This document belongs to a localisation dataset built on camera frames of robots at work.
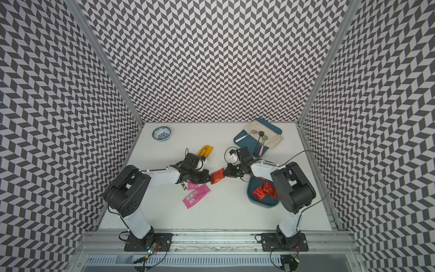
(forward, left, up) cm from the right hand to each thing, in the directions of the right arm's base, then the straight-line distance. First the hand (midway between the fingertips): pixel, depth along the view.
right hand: (224, 175), depth 91 cm
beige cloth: (+24, -31, +1) cm, 39 cm away
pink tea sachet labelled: (-13, +16, +1) cm, 20 cm away
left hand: (-2, +7, -2) cm, 7 cm away
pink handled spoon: (+27, -26, 0) cm, 37 cm away
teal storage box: (-14, -22, -1) cm, 26 cm away
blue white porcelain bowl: (+31, +42, 0) cm, 52 cm away
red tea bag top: (-9, -19, 0) cm, 21 cm away
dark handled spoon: (+31, -24, -1) cm, 40 cm away
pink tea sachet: (-5, +17, -1) cm, 18 cm away
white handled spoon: (+33, -20, -1) cm, 39 cm away
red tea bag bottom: (0, +4, 0) cm, 4 cm away
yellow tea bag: (+18, +12, -2) cm, 21 cm away
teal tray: (+40, -34, -4) cm, 53 cm away
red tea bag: (-8, -24, 0) cm, 25 cm away
